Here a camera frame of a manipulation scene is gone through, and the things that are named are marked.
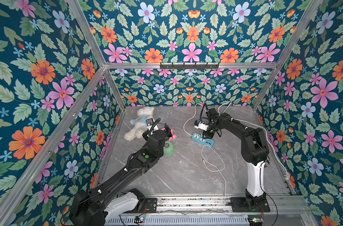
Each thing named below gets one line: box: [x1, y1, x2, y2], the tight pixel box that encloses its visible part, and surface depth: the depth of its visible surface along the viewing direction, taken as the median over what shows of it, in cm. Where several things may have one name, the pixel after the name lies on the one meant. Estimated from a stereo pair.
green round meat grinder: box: [163, 140, 175, 157], surface depth 86 cm
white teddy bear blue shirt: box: [123, 106, 155, 141], surface depth 106 cm
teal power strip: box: [191, 132, 215, 148], surface depth 98 cm
